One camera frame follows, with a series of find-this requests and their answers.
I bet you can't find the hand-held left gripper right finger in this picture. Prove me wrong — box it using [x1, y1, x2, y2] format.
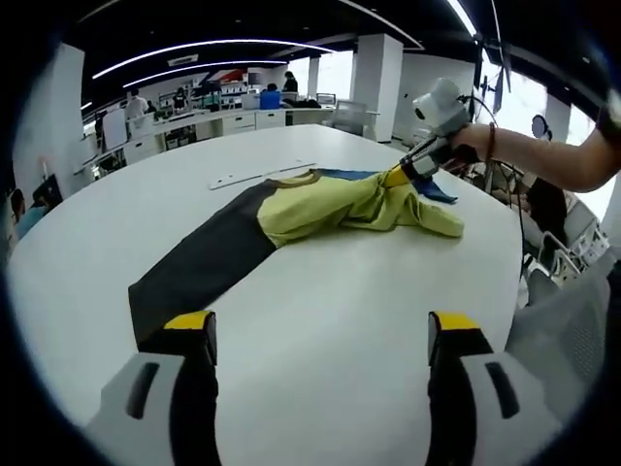
[426, 310, 576, 466]

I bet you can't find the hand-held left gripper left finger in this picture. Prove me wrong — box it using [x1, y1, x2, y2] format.
[82, 311, 220, 466]

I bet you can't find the yellow grey blue garment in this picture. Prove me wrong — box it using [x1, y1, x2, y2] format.
[127, 167, 466, 350]

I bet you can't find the white template sheet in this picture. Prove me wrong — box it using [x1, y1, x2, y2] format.
[208, 162, 317, 190]

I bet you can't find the person's right hand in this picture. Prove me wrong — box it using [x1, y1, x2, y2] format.
[445, 123, 491, 164]

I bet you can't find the white square pillar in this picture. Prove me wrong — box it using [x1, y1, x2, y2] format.
[12, 43, 86, 195]
[348, 32, 405, 143]

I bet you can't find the grey office chair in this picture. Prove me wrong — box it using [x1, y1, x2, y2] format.
[334, 99, 379, 140]

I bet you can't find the grey mesh chair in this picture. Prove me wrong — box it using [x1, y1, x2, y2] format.
[504, 251, 621, 438]

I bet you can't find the bright window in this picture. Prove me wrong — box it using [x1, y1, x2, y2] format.
[288, 50, 355, 111]

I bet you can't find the person's dark shirt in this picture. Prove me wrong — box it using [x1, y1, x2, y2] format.
[596, 91, 621, 142]

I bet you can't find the white office chair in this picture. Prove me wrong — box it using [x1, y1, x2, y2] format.
[538, 203, 613, 287]

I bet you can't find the white counter with drawers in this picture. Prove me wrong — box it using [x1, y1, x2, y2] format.
[82, 107, 336, 166]

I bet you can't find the long ceiling light strip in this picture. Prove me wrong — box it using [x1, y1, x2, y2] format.
[91, 39, 336, 79]
[123, 58, 287, 88]

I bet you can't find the black cabinet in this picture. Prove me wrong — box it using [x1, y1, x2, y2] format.
[34, 175, 64, 205]

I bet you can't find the white standing board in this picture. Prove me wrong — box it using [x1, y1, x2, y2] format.
[103, 109, 128, 150]

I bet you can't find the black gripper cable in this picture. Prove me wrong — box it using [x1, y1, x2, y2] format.
[455, 91, 530, 283]

